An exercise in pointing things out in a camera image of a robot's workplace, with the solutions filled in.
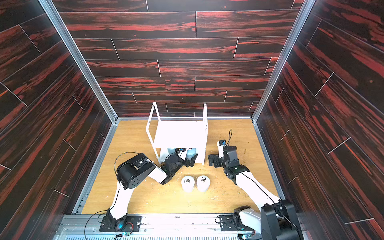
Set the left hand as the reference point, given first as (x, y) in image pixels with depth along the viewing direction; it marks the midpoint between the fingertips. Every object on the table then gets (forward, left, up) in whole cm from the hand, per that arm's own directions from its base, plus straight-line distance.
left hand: (192, 151), depth 95 cm
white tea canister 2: (-21, -6, +1) cm, 22 cm away
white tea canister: (-22, +2, +1) cm, 22 cm away
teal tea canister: (-2, +13, +3) cm, 14 cm away
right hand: (-4, -17, +4) cm, 18 cm away
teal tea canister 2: (-4, +1, +4) cm, 6 cm away
